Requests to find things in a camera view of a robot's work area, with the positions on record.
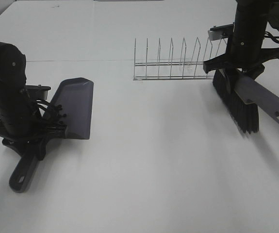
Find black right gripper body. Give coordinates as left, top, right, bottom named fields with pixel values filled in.
left=203, top=46, right=279, bottom=73

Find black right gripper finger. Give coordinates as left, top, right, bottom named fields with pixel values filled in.
left=247, top=64, right=265, bottom=79
left=218, top=68, right=234, bottom=94

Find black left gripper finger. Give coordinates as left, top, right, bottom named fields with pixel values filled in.
left=32, top=138, right=46, bottom=160

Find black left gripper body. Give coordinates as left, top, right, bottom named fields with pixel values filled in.
left=0, top=117, right=66, bottom=155

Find grey hand brush black bristles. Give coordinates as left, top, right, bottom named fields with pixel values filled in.
left=213, top=69, right=279, bottom=134

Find pile of coffee beans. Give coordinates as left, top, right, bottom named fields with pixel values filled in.
left=52, top=104, right=67, bottom=129

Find grey plastic dustpan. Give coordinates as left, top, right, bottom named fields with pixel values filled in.
left=9, top=78, right=94, bottom=193

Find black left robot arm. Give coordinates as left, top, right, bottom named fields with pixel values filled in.
left=0, top=42, right=66, bottom=161

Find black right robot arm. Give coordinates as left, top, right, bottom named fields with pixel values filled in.
left=203, top=0, right=279, bottom=96

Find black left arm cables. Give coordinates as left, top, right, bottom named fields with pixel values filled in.
left=27, top=98, right=68, bottom=139

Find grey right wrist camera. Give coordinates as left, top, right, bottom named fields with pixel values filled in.
left=208, top=23, right=234, bottom=41

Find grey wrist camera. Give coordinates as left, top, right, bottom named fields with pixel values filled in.
left=208, top=23, right=234, bottom=41
left=26, top=84, right=51, bottom=100

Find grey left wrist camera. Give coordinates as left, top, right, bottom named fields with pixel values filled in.
left=26, top=84, right=51, bottom=100

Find chrome wire dish rack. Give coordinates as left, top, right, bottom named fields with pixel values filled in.
left=133, top=37, right=227, bottom=81

